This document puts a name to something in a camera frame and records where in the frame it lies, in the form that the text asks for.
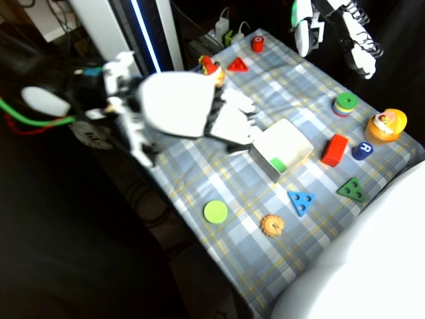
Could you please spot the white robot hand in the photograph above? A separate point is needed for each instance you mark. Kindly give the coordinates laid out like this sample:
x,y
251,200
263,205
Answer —
x,y
360,56
176,103

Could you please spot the green cylinder block with letter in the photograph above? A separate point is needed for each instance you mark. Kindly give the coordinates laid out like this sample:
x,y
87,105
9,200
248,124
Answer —
x,y
278,164

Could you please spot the blue cylinder block with letter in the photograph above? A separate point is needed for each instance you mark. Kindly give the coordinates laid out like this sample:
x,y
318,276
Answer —
x,y
362,151

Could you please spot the red cylinder block with letter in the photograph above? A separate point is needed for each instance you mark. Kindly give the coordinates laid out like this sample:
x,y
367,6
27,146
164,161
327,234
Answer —
x,y
257,44

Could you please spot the white paper box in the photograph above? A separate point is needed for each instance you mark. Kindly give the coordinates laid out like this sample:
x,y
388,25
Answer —
x,y
292,143

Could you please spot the colourful stacked rings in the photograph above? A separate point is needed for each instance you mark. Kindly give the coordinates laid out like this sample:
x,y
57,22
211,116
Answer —
x,y
345,104

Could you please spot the toy cupcake with strawberry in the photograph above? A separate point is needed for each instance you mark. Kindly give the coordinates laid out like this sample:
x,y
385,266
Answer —
x,y
210,66

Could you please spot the black power strip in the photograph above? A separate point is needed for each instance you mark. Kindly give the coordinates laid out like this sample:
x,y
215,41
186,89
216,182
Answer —
x,y
202,44

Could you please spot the red triangle block with holes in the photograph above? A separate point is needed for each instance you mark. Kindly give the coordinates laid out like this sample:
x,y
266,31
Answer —
x,y
237,65

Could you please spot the toy cupcake with yellow topping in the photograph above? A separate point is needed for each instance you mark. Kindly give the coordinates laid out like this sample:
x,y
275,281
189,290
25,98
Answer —
x,y
385,128

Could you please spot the green plug adapter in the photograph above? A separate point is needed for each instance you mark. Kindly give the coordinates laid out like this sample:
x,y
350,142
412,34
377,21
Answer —
x,y
229,38

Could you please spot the white charger plug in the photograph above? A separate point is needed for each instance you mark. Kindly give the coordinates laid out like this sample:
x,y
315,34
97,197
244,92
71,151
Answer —
x,y
221,26
239,33

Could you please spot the red rectangular block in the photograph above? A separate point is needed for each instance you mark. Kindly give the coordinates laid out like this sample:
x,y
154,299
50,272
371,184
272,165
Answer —
x,y
334,150

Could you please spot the white pillar with blue light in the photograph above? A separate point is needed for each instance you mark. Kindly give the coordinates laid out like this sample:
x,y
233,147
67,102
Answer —
x,y
99,30

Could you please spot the blue plaid tablecloth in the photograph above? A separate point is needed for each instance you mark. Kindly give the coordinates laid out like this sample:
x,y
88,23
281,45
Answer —
x,y
239,199

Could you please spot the light green flat disc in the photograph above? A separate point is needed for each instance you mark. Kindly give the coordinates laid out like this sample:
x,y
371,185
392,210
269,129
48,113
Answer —
x,y
216,211

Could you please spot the green triangle block with holes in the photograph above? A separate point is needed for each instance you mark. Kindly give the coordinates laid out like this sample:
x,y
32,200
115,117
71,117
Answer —
x,y
352,191

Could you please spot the orange toy cookie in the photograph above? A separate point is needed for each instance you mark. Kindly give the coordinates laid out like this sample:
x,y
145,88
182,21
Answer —
x,y
272,226

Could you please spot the blue triangle block with holes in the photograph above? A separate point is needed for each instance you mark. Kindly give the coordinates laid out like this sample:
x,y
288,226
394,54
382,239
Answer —
x,y
300,201

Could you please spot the white robot body shell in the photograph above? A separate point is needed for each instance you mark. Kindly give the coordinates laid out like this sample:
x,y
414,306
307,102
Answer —
x,y
365,252

